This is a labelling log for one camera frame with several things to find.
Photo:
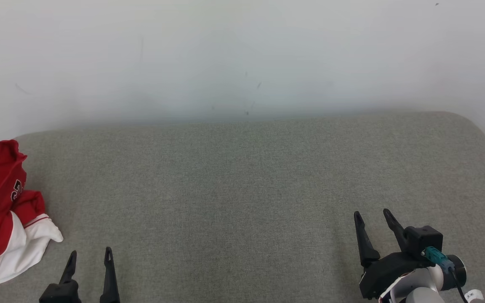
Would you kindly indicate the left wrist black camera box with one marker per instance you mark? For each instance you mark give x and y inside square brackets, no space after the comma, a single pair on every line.
[61,293]

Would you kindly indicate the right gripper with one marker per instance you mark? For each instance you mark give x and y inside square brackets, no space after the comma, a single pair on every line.
[381,273]

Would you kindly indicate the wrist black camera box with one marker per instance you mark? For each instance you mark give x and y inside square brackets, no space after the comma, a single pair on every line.
[423,240]
[61,293]

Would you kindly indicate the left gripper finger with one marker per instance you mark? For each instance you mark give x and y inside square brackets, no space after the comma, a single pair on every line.
[69,273]
[110,282]

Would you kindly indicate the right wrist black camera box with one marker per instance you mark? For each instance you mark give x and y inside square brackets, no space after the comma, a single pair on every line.
[423,240]

